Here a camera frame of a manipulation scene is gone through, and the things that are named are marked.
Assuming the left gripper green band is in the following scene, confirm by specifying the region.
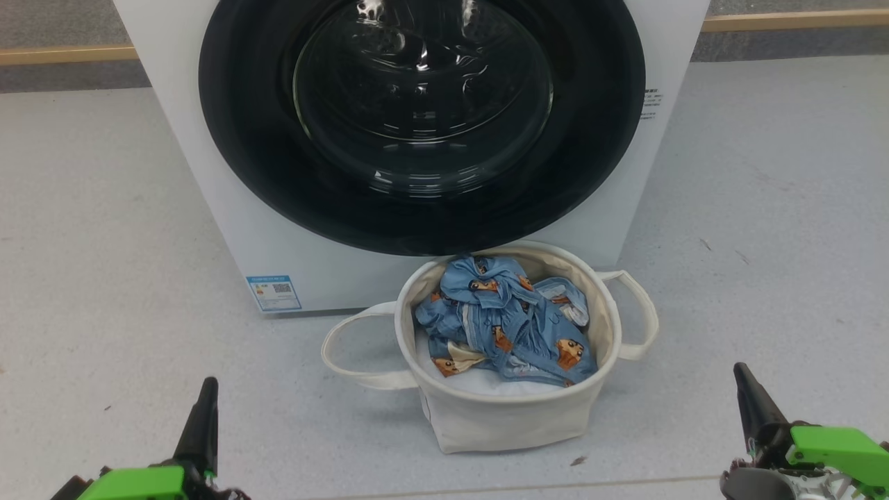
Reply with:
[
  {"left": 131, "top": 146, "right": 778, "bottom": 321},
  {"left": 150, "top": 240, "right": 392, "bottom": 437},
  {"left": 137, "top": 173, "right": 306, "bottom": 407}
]
[{"left": 52, "top": 377, "right": 251, "bottom": 500}]

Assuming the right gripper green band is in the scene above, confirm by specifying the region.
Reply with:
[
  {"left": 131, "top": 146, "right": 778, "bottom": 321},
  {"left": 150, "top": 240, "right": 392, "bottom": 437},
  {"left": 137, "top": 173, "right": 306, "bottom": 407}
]
[{"left": 720, "top": 362, "right": 889, "bottom": 500}]

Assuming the blue bear-print garment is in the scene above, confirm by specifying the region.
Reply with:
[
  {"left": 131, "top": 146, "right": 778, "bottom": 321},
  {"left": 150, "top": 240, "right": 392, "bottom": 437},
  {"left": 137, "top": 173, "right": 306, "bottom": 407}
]
[{"left": 415, "top": 255, "right": 599, "bottom": 388}]

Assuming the washing machine glass door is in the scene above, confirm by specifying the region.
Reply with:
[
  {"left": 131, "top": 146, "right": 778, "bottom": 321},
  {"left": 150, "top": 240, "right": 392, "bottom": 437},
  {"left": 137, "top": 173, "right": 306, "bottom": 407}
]
[{"left": 199, "top": 0, "right": 647, "bottom": 257}]

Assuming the white garment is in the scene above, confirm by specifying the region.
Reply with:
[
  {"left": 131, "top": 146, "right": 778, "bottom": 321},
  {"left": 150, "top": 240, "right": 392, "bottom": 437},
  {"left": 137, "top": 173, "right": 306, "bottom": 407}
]
[{"left": 415, "top": 332, "right": 565, "bottom": 397}]

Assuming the white front-load washing machine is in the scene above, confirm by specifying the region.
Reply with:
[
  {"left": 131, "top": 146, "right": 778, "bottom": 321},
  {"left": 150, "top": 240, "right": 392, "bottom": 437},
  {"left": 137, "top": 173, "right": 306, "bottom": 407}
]
[{"left": 113, "top": 0, "right": 711, "bottom": 317}]

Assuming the blue energy label sticker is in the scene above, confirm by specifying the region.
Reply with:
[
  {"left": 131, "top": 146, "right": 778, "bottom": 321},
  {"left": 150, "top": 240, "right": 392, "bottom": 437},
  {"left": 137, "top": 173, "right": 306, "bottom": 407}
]
[{"left": 246, "top": 275, "right": 303, "bottom": 312}]

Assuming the cream canvas laundry basket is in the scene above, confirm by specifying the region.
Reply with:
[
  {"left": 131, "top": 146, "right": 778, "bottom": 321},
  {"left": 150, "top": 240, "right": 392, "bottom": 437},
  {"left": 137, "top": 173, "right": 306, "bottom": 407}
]
[{"left": 321, "top": 241, "right": 660, "bottom": 455}]

